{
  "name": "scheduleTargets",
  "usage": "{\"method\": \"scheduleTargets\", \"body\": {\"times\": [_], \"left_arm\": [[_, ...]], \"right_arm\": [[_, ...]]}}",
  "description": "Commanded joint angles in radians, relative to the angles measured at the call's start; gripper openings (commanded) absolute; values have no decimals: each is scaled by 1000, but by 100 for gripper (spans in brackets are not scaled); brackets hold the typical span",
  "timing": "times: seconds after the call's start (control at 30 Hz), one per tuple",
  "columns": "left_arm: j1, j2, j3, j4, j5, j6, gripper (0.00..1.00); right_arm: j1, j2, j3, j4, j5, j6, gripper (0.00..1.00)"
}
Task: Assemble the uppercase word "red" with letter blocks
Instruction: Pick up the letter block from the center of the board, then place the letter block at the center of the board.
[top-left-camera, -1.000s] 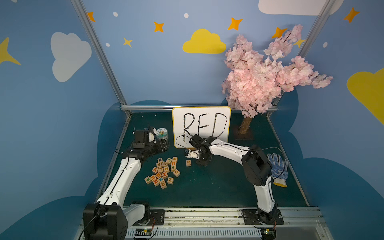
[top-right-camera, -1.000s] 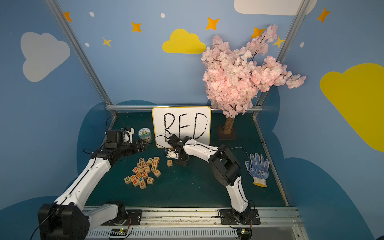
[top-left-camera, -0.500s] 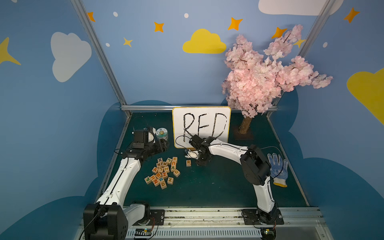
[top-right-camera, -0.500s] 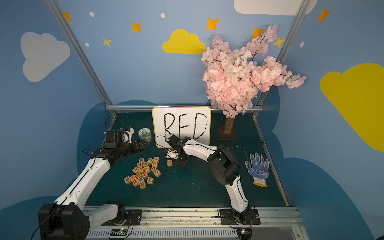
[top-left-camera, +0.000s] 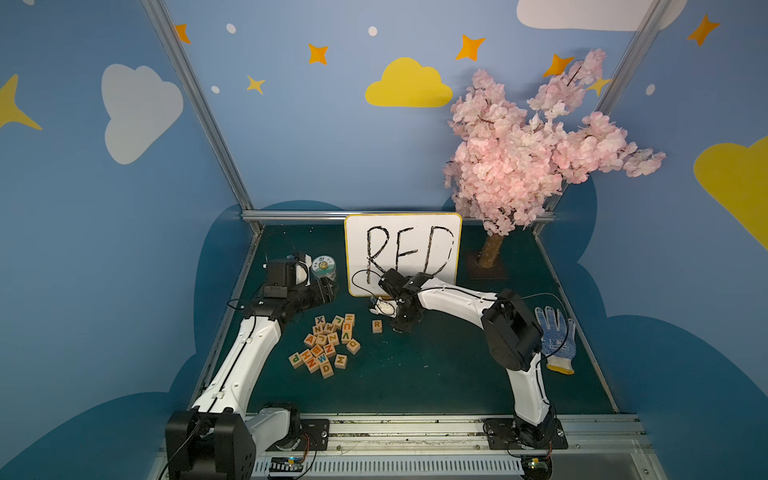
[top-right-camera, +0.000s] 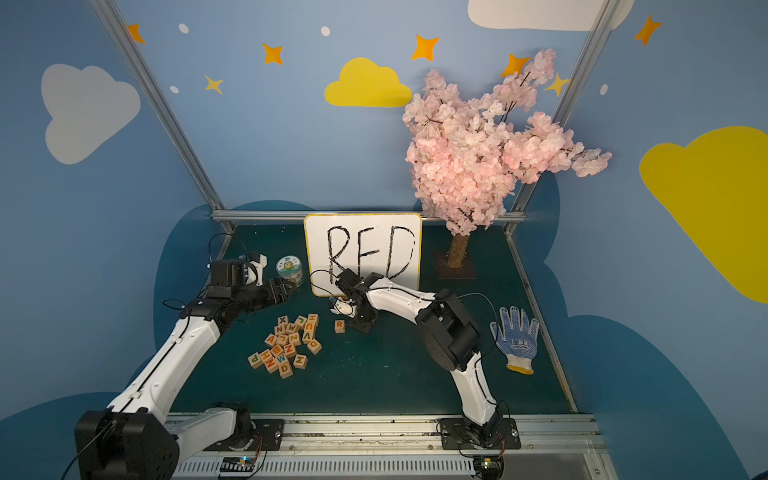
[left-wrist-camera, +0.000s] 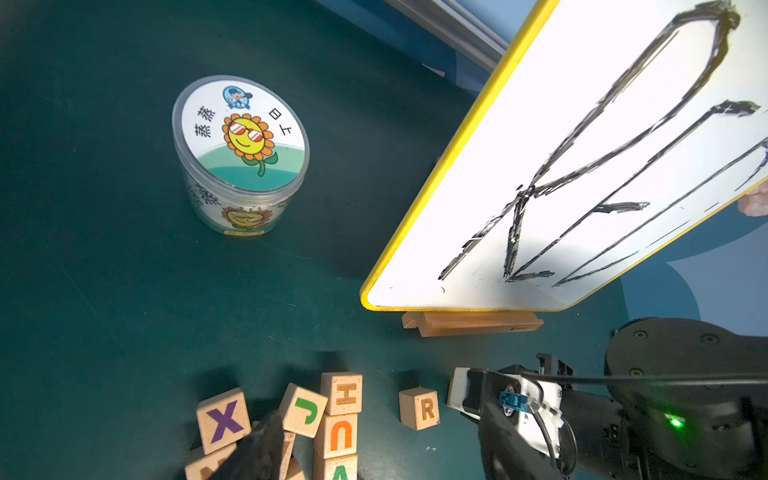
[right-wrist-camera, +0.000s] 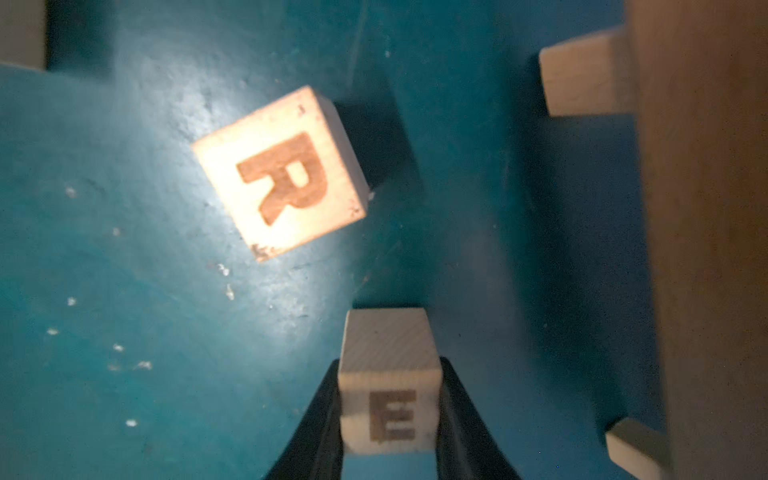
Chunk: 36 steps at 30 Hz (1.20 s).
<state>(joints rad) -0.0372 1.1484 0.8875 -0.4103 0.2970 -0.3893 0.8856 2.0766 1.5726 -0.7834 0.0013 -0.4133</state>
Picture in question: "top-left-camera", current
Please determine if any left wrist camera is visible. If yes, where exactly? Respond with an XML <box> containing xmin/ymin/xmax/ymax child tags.
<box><xmin>262</xmin><ymin>253</ymin><xmax>311</xmax><ymax>299</ymax></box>

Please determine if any wooden block letter P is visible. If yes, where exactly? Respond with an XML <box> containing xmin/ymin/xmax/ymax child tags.
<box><xmin>289</xmin><ymin>352</ymin><xmax>305</xmax><ymax>369</ymax></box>

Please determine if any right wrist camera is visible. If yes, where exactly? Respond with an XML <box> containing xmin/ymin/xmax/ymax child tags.
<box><xmin>368</xmin><ymin>298</ymin><xmax>398</xmax><ymax>318</ymax></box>

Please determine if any white board reading RED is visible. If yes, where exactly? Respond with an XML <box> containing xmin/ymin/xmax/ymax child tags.
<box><xmin>344</xmin><ymin>212</ymin><xmax>463</xmax><ymax>297</ymax></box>

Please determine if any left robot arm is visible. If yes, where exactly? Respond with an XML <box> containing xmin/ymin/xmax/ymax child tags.
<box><xmin>159</xmin><ymin>278</ymin><xmax>339</xmax><ymax>479</ymax></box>

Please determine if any blue dotted work glove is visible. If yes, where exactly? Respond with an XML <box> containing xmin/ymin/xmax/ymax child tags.
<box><xmin>534</xmin><ymin>306</ymin><xmax>576</xmax><ymax>375</ymax></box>

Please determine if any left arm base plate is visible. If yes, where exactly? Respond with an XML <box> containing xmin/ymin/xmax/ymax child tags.
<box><xmin>288</xmin><ymin>418</ymin><xmax>330</xmax><ymax>451</ymax></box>

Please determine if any wooden block letter M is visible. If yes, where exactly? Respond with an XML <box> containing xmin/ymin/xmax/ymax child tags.
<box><xmin>334</xmin><ymin>354</ymin><xmax>348</xmax><ymax>369</ymax></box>

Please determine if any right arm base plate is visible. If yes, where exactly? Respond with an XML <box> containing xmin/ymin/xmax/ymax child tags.
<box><xmin>483</xmin><ymin>415</ymin><xmax>569</xmax><ymax>450</ymax></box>

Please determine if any wooden block letter D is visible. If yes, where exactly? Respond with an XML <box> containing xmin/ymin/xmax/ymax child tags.
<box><xmin>320</xmin><ymin>362</ymin><xmax>334</xmax><ymax>379</ymax></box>

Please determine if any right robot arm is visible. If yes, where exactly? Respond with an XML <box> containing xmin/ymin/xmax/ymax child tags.
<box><xmin>368</xmin><ymin>269</ymin><xmax>560</xmax><ymax>449</ymax></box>

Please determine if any wooden block red N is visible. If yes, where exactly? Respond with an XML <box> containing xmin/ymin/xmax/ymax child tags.
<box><xmin>306</xmin><ymin>358</ymin><xmax>320</xmax><ymax>373</ymax></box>

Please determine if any aluminium rail frame front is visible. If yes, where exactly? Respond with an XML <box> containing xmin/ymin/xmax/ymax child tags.
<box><xmin>151</xmin><ymin>414</ymin><xmax>665</xmax><ymax>479</ymax></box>

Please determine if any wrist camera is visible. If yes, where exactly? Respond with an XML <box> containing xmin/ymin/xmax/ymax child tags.
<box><xmin>262</xmin><ymin>253</ymin><xmax>311</xmax><ymax>299</ymax></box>
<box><xmin>368</xmin><ymin>298</ymin><xmax>398</xmax><ymax>318</ymax></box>

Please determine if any pink cherry blossom tree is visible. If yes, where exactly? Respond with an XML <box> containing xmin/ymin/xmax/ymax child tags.
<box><xmin>444</xmin><ymin>49</ymin><xmax>666</xmax><ymax>269</ymax></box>

